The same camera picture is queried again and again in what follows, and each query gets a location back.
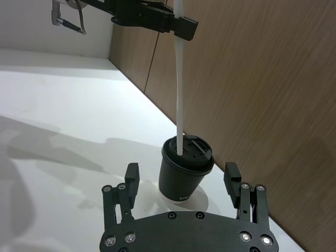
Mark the black plastic cup lid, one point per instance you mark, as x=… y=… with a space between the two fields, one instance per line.
x=194 y=153

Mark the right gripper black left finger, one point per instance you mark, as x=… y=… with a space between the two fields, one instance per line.
x=130 y=189

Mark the black paper cup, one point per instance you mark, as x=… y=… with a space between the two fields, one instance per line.
x=178 y=183

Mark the white drinking straw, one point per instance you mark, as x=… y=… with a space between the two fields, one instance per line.
x=179 y=78

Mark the white round coaster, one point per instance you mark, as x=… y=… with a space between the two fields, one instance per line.
x=197 y=200

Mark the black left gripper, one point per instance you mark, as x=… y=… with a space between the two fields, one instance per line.
x=123 y=10

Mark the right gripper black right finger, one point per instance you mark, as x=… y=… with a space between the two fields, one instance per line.
x=232 y=181

